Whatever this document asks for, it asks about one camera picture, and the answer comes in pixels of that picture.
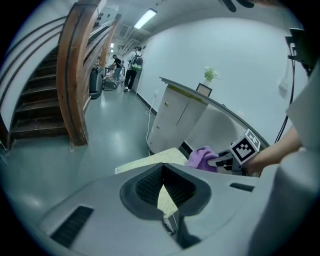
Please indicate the potted white flower plant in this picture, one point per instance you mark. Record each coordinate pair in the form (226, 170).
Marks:
(210, 73)

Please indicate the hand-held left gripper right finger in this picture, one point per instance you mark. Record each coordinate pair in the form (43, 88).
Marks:
(225, 200)

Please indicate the white wall socket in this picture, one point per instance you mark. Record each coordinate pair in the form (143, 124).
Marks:
(155, 93)

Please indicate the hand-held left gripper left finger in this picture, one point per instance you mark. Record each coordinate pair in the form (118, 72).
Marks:
(100, 212)

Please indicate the white curved desk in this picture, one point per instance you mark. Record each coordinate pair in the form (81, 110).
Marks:
(172, 117)

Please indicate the purple cloth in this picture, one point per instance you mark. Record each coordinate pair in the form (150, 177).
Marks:
(200, 158)

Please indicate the long ceiling light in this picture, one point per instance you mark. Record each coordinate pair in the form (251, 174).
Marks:
(145, 18)

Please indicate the grey floor cleaning machine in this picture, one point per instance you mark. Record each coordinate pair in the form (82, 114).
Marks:
(96, 82)

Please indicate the small picture frame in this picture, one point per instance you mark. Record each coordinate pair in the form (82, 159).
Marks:
(204, 89)

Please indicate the person's right forearm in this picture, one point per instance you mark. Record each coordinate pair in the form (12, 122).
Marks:
(275, 150)

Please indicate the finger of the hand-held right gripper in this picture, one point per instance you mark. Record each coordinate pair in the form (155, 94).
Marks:
(217, 160)

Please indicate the brown wooden staircase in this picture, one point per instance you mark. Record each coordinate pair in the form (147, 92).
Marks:
(72, 87)

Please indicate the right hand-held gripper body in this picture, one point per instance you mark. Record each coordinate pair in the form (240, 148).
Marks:
(243, 148)

